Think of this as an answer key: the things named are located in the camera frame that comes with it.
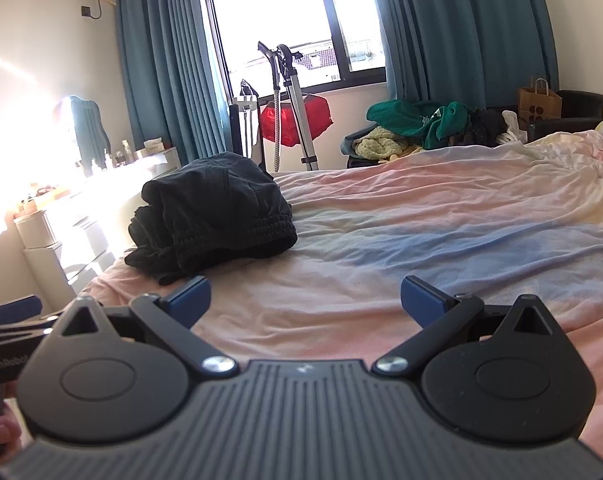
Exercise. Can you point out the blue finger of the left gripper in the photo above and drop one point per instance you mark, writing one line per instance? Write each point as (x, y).
(20, 310)

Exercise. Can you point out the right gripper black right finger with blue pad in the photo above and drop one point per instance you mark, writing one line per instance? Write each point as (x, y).
(503, 374)

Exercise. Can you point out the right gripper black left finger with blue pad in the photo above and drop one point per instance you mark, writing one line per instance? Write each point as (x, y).
(113, 374)

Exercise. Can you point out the black drawstring pants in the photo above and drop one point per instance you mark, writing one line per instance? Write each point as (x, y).
(210, 212)

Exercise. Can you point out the person hand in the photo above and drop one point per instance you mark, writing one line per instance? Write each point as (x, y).
(11, 429)

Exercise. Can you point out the white dresser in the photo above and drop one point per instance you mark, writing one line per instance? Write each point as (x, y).
(72, 240)

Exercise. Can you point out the pastel pink blue bedsheet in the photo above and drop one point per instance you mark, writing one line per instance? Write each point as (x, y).
(495, 222)

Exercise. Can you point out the teal garment on chair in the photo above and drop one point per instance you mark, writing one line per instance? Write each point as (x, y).
(92, 140)

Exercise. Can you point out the teal left curtain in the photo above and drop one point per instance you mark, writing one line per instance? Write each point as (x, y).
(173, 91)

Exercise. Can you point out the teal curtain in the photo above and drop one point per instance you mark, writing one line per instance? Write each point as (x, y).
(477, 52)
(173, 91)

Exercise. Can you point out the green garment on pile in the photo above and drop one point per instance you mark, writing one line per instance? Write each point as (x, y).
(428, 124)

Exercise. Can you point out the yellow knitted garment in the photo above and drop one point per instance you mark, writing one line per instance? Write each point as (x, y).
(382, 145)

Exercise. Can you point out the black armchair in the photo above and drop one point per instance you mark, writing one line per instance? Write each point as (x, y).
(581, 111)

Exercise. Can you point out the brown paper bag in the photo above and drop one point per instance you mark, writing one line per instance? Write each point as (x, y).
(538, 102)

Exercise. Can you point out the red hanging garment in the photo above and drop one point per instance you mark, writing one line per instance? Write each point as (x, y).
(318, 114)

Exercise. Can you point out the teal right curtain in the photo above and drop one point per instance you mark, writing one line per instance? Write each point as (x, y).
(477, 52)

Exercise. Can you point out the window with dark frame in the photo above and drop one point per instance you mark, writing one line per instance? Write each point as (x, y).
(336, 43)

